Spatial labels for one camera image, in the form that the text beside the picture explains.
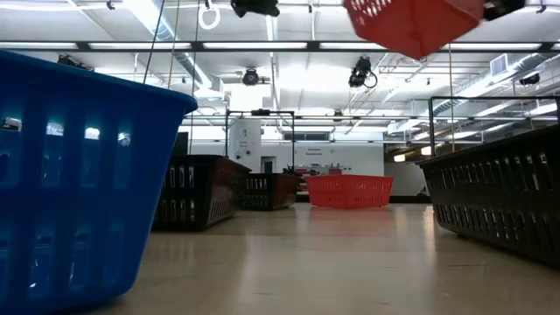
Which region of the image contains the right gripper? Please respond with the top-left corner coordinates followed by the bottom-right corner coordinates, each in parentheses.
top-left (482, 0), bottom-right (526, 22)

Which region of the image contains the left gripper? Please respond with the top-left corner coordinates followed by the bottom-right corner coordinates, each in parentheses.
top-left (230, 0), bottom-right (281, 18)

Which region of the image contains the red plastic basket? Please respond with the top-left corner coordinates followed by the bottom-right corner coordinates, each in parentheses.
top-left (342, 0), bottom-right (486, 61)
top-left (304, 174), bottom-right (395, 209)

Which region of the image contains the black plastic basket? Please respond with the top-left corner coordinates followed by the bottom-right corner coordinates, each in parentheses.
top-left (151, 153), bottom-right (253, 232)
top-left (239, 172), bottom-right (301, 212)
top-left (416, 125), bottom-right (560, 267)

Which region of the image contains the blue plastic basket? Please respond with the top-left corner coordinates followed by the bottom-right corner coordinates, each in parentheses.
top-left (0, 49), bottom-right (199, 315)

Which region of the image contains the white cylindrical column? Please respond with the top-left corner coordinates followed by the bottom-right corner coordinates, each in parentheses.
top-left (229, 118), bottom-right (263, 161)

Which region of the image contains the black monitor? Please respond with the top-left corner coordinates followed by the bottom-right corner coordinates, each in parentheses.
top-left (172, 130), bottom-right (190, 156)

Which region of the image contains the white wall vent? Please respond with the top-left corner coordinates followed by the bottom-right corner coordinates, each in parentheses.
top-left (489, 53), bottom-right (509, 78)

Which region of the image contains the black frame bar with lights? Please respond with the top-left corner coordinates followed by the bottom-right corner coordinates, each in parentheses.
top-left (0, 40), bottom-right (560, 51)

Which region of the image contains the white cable ring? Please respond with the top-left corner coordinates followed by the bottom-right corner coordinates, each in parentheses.
top-left (198, 0), bottom-right (221, 31)

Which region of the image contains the round black ceiling camera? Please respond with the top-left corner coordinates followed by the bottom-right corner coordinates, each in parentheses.
top-left (241, 66), bottom-right (261, 87)

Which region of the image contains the thin hanging cable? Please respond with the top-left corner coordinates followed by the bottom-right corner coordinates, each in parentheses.
top-left (189, 0), bottom-right (201, 155)

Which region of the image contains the black overhead camera with cable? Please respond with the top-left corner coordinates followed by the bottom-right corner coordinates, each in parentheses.
top-left (348, 55), bottom-right (378, 89)

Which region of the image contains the silver air duct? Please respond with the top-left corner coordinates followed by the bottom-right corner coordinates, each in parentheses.
top-left (122, 0), bottom-right (227, 100)

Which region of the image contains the black hanging cable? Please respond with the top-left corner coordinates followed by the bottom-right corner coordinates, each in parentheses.
top-left (143, 0), bottom-right (166, 84)

